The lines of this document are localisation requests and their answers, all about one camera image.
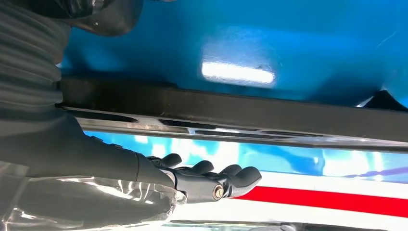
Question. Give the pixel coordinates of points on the blue metal shelf rack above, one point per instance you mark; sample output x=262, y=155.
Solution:
x=159, y=47

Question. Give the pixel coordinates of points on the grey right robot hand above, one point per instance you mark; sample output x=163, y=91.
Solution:
x=79, y=159

